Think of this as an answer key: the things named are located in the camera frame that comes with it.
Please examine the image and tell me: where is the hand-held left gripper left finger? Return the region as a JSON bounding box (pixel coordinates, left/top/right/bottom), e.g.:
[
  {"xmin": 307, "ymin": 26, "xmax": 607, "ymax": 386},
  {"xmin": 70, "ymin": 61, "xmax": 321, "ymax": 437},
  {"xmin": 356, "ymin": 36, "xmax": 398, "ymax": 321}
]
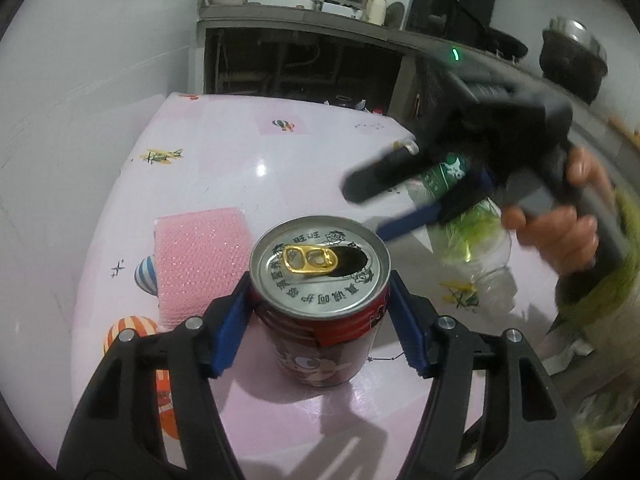
[{"xmin": 57, "ymin": 270, "xmax": 253, "ymax": 480}]

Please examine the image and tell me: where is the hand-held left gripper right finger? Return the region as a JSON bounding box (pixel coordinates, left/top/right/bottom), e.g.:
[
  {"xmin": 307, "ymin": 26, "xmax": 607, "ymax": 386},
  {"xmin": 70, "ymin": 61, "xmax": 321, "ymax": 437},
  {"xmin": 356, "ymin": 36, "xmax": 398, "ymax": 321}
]
[{"xmin": 387, "ymin": 269, "xmax": 586, "ymax": 480}]

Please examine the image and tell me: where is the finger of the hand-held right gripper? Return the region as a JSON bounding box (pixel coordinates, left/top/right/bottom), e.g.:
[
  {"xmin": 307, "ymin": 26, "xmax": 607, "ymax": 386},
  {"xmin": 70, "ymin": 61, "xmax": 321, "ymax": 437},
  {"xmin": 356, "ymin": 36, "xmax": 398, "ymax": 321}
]
[
  {"xmin": 341, "ymin": 140, "xmax": 473, "ymax": 206},
  {"xmin": 375, "ymin": 170, "xmax": 496, "ymax": 241}
]

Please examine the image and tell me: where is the clear plastic bottle green label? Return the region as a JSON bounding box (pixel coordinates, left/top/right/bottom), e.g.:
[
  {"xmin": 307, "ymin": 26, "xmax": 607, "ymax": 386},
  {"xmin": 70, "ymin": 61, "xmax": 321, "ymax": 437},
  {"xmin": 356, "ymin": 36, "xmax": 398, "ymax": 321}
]
[{"xmin": 402, "ymin": 152, "xmax": 516, "ymax": 281}]

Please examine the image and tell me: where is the pink bubble wrap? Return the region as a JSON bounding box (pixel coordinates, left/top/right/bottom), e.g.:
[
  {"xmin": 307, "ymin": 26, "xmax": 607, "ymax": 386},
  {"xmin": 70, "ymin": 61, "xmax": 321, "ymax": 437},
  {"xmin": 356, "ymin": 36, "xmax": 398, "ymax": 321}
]
[{"xmin": 152, "ymin": 206, "xmax": 253, "ymax": 333}]

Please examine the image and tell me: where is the red drink can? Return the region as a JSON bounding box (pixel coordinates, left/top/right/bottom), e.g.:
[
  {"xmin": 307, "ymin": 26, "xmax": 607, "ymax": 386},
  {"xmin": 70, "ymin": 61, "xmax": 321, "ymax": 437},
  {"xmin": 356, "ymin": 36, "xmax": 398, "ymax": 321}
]
[{"xmin": 248, "ymin": 215, "xmax": 392, "ymax": 388}]

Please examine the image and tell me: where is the person's right hand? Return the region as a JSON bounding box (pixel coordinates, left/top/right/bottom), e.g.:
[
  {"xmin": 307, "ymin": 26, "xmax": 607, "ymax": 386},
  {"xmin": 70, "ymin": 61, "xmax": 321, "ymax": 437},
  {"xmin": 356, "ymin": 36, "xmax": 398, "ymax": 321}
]
[{"xmin": 500, "ymin": 146, "xmax": 616, "ymax": 277}]

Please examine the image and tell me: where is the black wok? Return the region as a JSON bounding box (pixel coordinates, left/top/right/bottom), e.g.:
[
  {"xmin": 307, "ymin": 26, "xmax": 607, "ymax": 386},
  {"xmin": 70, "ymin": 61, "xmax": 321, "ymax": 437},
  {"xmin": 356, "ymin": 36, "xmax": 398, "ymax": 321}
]
[{"xmin": 485, "ymin": 25, "xmax": 528, "ymax": 58}]

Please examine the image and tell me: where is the concrete kitchen counter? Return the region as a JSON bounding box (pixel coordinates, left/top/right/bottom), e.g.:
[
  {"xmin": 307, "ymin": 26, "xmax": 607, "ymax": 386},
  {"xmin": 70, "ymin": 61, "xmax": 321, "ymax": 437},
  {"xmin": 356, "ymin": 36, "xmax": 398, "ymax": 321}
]
[{"xmin": 197, "ymin": 4, "xmax": 640, "ymax": 171}]

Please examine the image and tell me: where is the pink printed tablecloth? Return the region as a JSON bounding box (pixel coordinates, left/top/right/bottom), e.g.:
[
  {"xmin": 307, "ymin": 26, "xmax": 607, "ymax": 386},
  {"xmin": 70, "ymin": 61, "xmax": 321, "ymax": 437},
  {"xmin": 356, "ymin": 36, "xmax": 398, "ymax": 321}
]
[{"xmin": 67, "ymin": 91, "xmax": 556, "ymax": 466}]

